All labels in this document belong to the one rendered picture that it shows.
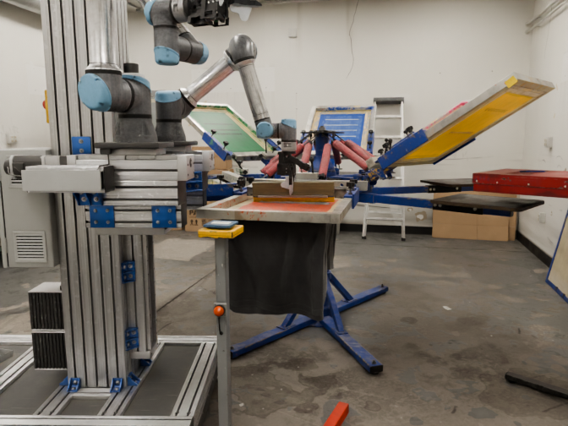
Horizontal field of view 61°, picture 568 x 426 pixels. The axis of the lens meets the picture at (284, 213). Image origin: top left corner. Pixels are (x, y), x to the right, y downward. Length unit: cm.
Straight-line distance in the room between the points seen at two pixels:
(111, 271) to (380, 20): 529
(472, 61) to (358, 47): 141
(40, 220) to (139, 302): 51
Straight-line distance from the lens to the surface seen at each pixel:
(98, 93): 171
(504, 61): 672
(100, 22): 177
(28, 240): 217
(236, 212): 194
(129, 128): 182
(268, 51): 686
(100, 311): 219
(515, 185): 248
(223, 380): 196
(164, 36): 159
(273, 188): 240
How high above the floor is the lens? 128
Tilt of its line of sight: 9 degrees down
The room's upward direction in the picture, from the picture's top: straight up
